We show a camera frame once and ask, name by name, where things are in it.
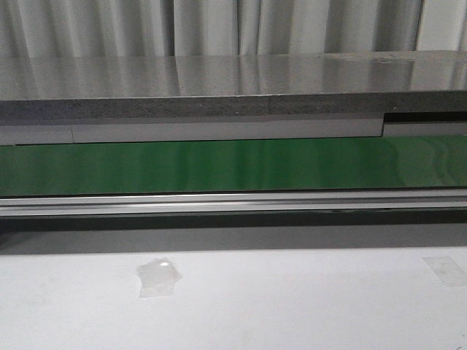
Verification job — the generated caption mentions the clear tape patch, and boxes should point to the clear tape patch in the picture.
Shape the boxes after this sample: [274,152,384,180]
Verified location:
[136,258,182,298]

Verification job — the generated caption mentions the grey stone counter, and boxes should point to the grey stone counter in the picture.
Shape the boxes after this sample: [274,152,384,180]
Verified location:
[1,51,466,125]

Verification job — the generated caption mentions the green conveyor belt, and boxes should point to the green conveyor belt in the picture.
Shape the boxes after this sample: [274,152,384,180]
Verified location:
[1,136,466,197]

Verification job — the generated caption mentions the clear tape strip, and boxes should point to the clear tape strip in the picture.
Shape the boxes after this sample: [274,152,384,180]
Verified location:
[423,257,466,287]

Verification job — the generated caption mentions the white pleated curtain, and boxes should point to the white pleated curtain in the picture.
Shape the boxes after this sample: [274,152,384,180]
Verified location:
[1,1,466,58]

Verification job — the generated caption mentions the aluminium conveyor rail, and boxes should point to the aluminium conveyor rail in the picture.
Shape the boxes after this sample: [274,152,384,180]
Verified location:
[1,189,466,218]

